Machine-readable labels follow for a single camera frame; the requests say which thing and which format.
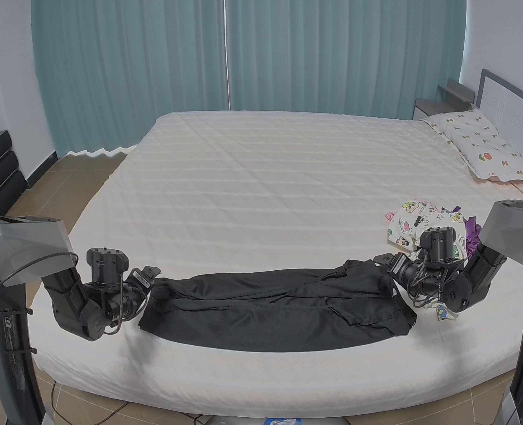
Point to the blue-green curtain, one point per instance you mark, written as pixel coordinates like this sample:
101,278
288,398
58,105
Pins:
345,38
133,60

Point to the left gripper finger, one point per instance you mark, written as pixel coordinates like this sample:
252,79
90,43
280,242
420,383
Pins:
153,271

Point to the white printed pillow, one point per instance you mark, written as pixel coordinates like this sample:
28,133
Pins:
483,148

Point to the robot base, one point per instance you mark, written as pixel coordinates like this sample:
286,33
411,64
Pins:
279,422

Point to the purple garment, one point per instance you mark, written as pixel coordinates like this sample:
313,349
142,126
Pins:
471,237

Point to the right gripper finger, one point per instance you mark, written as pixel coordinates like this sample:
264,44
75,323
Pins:
383,259

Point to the grey bedside table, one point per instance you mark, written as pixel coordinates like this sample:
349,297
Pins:
438,104

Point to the white printed pyjama top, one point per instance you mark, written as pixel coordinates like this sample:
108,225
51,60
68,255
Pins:
412,219

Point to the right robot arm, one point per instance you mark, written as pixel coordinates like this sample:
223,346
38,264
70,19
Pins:
478,277

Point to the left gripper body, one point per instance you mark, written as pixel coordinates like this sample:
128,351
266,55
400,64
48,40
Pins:
135,297

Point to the bed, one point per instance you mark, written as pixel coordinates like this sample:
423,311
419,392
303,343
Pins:
265,171

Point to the black T-shirt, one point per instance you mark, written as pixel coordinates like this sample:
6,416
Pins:
265,308

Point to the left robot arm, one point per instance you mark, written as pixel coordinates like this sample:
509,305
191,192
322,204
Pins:
66,299

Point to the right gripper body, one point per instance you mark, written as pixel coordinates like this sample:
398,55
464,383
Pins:
406,272

